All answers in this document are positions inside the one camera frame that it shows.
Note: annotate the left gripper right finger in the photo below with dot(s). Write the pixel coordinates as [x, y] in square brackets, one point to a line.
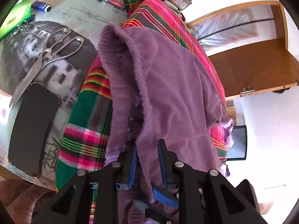
[166, 161]

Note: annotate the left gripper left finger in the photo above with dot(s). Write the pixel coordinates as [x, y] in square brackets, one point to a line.
[126, 172]

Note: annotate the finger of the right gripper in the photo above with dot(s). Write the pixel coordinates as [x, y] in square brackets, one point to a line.
[165, 197]

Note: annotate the purple fleece garment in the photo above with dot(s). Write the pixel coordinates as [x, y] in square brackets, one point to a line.
[160, 90]

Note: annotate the pink plaid table cloth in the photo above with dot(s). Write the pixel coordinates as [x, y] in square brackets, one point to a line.
[85, 139]

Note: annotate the black office chair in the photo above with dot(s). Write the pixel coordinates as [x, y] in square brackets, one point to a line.
[238, 151]

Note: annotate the black smartphone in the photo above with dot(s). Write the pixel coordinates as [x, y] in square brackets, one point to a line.
[31, 128]

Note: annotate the metal kitchen scissors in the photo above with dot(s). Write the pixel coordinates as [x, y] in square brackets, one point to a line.
[54, 44]

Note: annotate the wooden door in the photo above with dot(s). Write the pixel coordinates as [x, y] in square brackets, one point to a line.
[248, 45]

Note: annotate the green packet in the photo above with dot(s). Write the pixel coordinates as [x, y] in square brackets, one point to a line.
[20, 12]

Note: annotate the metal door handle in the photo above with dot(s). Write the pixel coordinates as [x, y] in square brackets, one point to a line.
[246, 91]

